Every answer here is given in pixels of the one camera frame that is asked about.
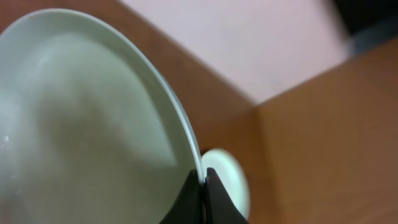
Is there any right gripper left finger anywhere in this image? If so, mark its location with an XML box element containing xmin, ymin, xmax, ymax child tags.
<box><xmin>160</xmin><ymin>169</ymin><xmax>202</xmax><ymax>224</ymax></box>

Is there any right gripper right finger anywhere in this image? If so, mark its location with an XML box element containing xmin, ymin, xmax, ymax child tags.
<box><xmin>205</xmin><ymin>168</ymin><xmax>249</xmax><ymax>224</ymax></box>

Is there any light blue plate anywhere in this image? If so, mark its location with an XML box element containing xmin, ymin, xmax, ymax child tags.
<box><xmin>201</xmin><ymin>148</ymin><xmax>251</xmax><ymax>220</ymax></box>

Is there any mint green plate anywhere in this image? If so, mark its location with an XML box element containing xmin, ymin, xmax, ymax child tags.
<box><xmin>1</xmin><ymin>9</ymin><xmax>201</xmax><ymax>223</ymax></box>

